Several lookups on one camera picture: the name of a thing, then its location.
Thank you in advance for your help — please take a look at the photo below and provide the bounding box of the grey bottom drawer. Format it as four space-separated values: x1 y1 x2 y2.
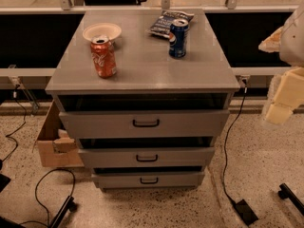
91 171 204 189

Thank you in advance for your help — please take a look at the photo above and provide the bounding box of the grey drawer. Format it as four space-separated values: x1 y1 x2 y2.
79 147 215 168
91 171 204 189
59 110 229 139

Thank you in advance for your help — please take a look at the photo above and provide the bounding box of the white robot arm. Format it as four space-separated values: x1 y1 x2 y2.
258 3 304 125

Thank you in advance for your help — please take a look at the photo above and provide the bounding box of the grey top drawer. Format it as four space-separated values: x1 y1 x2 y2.
59 110 229 139

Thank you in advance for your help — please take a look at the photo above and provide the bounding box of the grey drawer cabinet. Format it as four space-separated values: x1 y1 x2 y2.
45 8 241 193

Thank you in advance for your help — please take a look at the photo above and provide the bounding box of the grey middle drawer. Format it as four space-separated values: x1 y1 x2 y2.
79 147 215 168

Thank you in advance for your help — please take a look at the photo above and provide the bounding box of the black caster leg right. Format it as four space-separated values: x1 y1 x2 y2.
278 183 304 216

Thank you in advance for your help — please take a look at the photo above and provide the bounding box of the blue Pepsi can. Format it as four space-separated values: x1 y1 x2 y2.
169 19 189 58

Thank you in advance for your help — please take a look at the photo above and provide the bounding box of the black power adapter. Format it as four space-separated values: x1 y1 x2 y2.
234 199 258 226

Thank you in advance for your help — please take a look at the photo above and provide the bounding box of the blue chip bag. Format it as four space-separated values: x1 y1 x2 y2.
147 10 194 39

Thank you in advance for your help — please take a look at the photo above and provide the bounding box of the white paper bowl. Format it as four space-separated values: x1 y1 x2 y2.
83 23 122 41

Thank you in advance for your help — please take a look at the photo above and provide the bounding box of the orange Coca-Cola can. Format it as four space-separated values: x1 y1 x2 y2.
90 35 117 79

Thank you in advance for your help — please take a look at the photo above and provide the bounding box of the brown cardboard box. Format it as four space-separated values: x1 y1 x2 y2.
36 103 84 167

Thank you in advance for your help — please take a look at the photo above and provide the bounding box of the black chair base leg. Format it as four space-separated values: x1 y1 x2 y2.
48 196 78 228

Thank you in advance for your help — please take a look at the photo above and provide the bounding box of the black power cable right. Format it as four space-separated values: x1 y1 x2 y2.
220 85 248 204

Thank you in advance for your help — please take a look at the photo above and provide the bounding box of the black cable left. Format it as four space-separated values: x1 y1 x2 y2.
0 84 29 163

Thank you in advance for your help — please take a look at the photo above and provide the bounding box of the black looped floor cable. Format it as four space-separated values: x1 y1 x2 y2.
18 167 77 227

